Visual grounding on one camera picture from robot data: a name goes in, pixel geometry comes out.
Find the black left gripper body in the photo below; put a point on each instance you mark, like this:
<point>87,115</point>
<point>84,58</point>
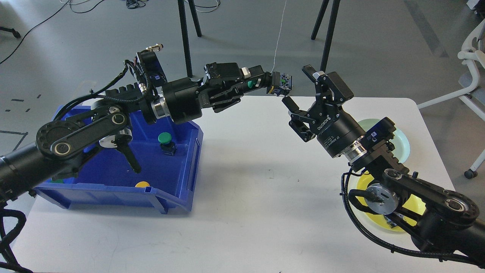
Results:
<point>184,99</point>

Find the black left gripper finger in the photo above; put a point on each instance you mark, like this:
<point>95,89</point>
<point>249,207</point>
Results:
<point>253,73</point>
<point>262,84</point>

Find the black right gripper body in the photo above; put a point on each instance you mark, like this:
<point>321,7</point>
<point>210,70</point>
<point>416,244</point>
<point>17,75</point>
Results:
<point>335,129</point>

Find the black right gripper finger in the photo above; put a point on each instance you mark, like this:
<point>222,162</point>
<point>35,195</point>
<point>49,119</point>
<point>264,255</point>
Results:
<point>298,120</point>
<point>311,73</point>

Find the green button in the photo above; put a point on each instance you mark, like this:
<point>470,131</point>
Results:
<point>167,145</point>
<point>281,84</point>
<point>57,181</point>

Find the yellow button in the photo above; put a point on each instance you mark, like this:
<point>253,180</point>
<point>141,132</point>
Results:
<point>142,184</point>
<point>392,225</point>

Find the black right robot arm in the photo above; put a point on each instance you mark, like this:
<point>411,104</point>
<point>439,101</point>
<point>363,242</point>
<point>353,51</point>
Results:
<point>443,224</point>

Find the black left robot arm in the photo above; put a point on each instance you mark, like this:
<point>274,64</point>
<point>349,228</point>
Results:
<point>100,120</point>

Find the yellow plate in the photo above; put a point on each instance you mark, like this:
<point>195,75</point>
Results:
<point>414,204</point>

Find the light green plate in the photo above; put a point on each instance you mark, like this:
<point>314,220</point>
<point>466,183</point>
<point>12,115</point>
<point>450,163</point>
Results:
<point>400,141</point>

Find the yellow button front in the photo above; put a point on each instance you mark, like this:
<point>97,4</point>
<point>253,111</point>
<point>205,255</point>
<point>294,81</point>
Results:
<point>142,184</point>

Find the right black tripod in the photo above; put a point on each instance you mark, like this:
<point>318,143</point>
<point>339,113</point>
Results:
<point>330,29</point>

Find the black tripod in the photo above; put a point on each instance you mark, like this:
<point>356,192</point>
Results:
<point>184,31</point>
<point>330,29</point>

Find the blue plastic bin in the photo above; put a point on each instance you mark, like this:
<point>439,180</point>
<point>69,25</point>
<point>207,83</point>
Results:
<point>107,179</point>

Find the left black tripod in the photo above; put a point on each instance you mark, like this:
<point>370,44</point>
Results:
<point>184,31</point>

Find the white office chair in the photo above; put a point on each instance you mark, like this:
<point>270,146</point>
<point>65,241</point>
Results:
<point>454,33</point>

